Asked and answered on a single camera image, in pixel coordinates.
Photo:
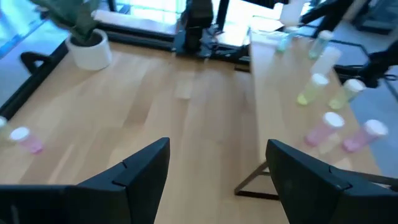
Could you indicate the clear medicine bottle white cap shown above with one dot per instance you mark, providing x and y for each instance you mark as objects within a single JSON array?
[{"x": 326, "y": 60}]

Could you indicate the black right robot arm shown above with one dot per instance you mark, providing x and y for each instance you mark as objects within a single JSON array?
[{"x": 194, "y": 28}]

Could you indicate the green medicine bottle white cap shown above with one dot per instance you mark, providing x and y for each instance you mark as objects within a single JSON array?
[
  {"x": 285, "y": 40},
  {"x": 320, "y": 43}
]

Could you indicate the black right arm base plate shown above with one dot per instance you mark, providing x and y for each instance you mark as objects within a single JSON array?
[{"x": 224, "y": 53}]

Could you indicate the white printed sheet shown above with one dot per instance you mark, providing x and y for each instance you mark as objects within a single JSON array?
[{"x": 292, "y": 12}]

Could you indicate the pink medicine bottle white cap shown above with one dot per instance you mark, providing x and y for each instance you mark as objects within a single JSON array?
[
  {"x": 325, "y": 129},
  {"x": 26, "y": 140},
  {"x": 365, "y": 135}
]

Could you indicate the green artificial plant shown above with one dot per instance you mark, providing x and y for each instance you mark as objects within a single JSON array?
[{"x": 71, "y": 15}]

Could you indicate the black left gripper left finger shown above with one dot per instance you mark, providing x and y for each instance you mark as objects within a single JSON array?
[{"x": 133, "y": 193}]

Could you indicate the white plant pot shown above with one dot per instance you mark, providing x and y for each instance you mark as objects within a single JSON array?
[{"x": 91, "y": 56}]

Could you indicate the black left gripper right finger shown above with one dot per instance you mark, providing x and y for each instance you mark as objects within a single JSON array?
[{"x": 311, "y": 193}]

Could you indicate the black diagonal beam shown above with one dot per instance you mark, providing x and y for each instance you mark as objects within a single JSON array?
[{"x": 329, "y": 12}]

